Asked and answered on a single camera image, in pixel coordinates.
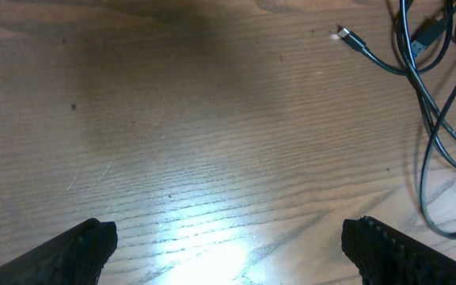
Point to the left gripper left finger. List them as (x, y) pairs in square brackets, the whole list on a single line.
[(76, 256)]

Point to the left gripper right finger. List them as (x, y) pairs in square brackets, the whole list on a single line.
[(385, 256)]

